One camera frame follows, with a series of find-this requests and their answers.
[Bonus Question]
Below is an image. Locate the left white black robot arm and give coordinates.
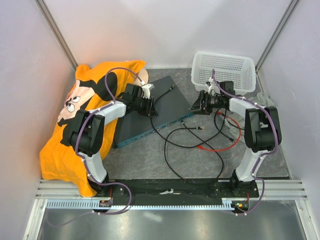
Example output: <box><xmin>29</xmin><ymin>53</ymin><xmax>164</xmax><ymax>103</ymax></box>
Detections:
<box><xmin>69</xmin><ymin>83</ymin><xmax>158</xmax><ymax>197</ymax></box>

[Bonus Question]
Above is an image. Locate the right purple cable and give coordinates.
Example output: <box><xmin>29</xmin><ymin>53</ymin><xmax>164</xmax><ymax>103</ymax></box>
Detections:
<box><xmin>211</xmin><ymin>69</ymin><xmax>280</xmax><ymax>217</ymax></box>

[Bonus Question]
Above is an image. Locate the white slotted cable duct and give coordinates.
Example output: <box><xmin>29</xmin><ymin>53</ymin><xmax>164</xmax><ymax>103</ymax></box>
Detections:
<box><xmin>46</xmin><ymin>198</ymin><xmax>250</xmax><ymax>211</ymax></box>

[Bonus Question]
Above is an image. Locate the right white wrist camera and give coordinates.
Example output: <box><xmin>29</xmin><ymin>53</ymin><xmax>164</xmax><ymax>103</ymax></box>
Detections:
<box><xmin>204</xmin><ymin>78</ymin><xmax>220</xmax><ymax>95</ymax></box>

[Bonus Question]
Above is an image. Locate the peach fabric hat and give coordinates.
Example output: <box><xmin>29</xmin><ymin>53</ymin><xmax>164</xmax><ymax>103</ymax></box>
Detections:
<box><xmin>133</xmin><ymin>68</ymin><xmax>149</xmax><ymax>86</ymax></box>

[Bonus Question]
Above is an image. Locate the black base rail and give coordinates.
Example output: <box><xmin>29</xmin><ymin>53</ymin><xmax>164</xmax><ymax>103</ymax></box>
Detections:
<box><xmin>89</xmin><ymin>177</ymin><xmax>260</xmax><ymax>205</ymax></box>

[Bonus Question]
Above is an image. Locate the grey cloth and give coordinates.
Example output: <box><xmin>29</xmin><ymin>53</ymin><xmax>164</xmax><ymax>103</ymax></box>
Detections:
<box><xmin>226</xmin><ymin>91</ymin><xmax>275</xmax><ymax>137</ymax></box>

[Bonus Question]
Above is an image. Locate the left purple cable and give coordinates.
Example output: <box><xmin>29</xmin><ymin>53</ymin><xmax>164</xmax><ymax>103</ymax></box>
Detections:
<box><xmin>45</xmin><ymin>67</ymin><xmax>146</xmax><ymax>228</ymax></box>

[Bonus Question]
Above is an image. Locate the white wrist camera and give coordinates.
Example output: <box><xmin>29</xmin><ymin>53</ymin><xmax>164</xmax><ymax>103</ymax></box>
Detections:
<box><xmin>141</xmin><ymin>83</ymin><xmax>155</xmax><ymax>99</ymax></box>
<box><xmin>204</xmin><ymin>78</ymin><xmax>220</xmax><ymax>95</ymax></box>

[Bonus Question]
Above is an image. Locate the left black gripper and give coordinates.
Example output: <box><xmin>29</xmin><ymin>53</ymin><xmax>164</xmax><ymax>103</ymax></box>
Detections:
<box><xmin>132</xmin><ymin>95</ymin><xmax>158</xmax><ymax>118</ymax></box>

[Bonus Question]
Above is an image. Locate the dark blue network switch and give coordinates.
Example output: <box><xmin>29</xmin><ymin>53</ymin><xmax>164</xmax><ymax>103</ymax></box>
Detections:
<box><xmin>113</xmin><ymin>75</ymin><xmax>194</xmax><ymax>149</ymax></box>

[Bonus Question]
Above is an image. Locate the orange mickey mouse cloth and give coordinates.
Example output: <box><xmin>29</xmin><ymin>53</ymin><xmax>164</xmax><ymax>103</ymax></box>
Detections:
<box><xmin>39</xmin><ymin>60</ymin><xmax>146</xmax><ymax>197</ymax></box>

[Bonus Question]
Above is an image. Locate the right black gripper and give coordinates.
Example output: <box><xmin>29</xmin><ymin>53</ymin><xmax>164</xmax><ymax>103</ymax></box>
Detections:
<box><xmin>188</xmin><ymin>89</ymin><xmax>224</xmax><ymax>116</ymax></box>

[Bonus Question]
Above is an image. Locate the white plastic basket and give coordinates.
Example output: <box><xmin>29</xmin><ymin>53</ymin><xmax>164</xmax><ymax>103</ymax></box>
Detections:
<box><xmin>191</xmin><ymin>51</ymin><xmax>256</xmax><ymax>95</ymax></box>

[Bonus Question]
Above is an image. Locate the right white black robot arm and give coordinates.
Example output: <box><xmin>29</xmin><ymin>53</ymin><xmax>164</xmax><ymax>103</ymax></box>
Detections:
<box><xmin>189</xmin><ymin>79</ymin><xmax>282</xmax><ymax>197</ymax></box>

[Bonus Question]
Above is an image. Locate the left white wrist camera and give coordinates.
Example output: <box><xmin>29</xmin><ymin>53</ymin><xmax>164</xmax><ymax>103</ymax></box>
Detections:
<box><xmin>141</xmin><ymin>83</ymin><xmax>155</xmax><ymax>99</ymax></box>

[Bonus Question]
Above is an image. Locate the red ethernet cable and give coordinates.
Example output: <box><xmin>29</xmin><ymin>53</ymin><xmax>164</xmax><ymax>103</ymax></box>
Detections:
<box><xmin>197</xmin><ymin>111</ymin><xmax>242</xmax><ymax>153</ymax></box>

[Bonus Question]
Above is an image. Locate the purple cable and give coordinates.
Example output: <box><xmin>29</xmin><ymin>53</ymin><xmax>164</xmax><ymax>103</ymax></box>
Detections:
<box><xmin>45</xmin><ymin>67</ymin><xmax>146</xmax><ymax>228</ymax></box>
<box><xmin>211</xmin><ymin>69</ymin><xmax>280</xmax><ymax>217</ymax></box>

